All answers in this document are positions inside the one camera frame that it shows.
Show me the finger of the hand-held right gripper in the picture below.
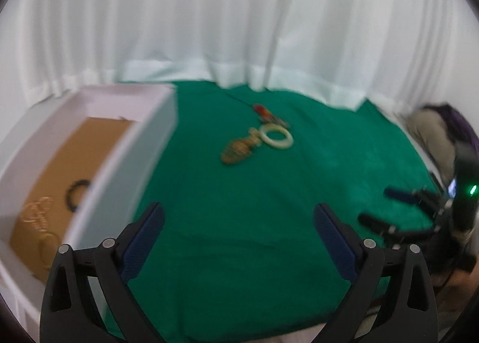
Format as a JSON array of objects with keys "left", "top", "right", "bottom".
[
  {"left": 358, "top": 213, "right": 438, "bottom": 250},
  {"left": 384, "top": 186, "right": 446, "bottom": 212}
]

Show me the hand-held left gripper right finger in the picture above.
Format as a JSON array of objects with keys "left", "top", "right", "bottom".
[{"left": 313, "top": 203, "right": 438, "bottom": 343}]

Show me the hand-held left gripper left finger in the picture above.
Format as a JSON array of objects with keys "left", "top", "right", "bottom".
[{"left": 39, "top": 202, "right": 166, "bottom": 343}]

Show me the white cardboard box brown bottom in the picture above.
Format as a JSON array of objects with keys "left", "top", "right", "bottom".
[{"left": 0, "top": 84, "right": 177, "bottom": 332}]

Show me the white bangle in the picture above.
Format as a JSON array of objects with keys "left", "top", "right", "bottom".
[{"left": 260, "top": 125, "right": 294, "bottom": 149}]

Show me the brown bead bracelet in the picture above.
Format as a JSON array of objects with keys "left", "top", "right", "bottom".
[{"left": 220, "top": 139, "right": 252, "bottom": 166}]

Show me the red bead bracelet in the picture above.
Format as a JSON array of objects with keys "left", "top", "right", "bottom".
[{"left": 251, "top": 103, "right": 290, "bottom": 128}]

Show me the person's right forearm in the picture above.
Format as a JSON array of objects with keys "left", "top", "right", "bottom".
[{"left": 434, "top": 272, "right": 478, "bottom": 330}]

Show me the beige cloth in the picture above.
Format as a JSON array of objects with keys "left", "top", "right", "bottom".
[{"left": 406, "top": 107, "right": 459, "bottom": 186}]

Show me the green cloth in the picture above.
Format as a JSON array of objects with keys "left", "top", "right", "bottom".
[{"left": 101, "top": 81, "right": 444, "bottom": 342}]

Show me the purple cloth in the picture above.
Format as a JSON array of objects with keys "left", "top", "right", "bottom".
[{"left": 423, "top": 102, "right": 478, "bottom": 149}]

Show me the white curtain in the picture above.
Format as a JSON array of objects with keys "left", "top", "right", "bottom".
[{"left": 0, "top": 0, "right": 479, "bottom": 117}]

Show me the black bead bracelet yellow bead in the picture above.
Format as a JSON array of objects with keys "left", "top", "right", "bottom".
[{"left": 65, "top": 179, "right": 91, "bottom": 212}]

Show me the pearl necklace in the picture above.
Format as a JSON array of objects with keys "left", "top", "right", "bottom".
[{"left": 20, "top": 196, "right": 62, "bottom": 272}]

